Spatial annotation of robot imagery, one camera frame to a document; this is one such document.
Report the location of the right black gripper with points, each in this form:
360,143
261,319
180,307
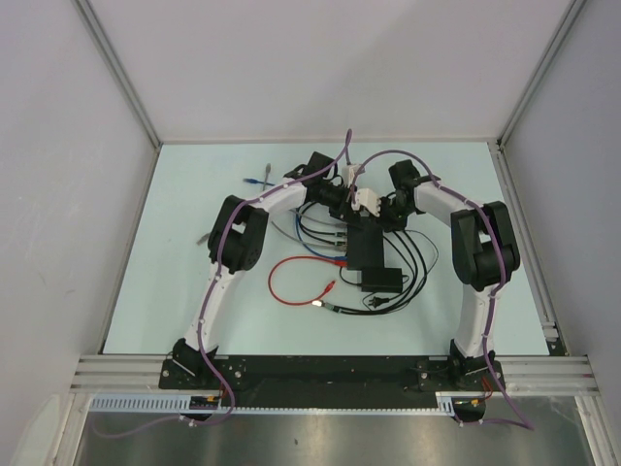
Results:
389,226

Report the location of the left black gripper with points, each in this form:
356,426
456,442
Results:
343,210

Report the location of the black network switch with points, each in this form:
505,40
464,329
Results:
364,247

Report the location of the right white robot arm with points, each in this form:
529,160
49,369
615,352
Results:
484,255

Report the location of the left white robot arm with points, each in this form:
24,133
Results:
235,245

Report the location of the black power adapter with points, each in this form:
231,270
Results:
381,280

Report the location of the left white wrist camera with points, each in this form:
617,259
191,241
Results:
350,172

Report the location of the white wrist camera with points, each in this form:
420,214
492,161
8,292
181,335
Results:
366,199
350,172

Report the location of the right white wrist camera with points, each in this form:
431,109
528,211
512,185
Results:
366,199

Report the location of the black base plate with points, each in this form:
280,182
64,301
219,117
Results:
243,372

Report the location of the aluminium frame rail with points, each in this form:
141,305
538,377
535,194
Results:
524,375

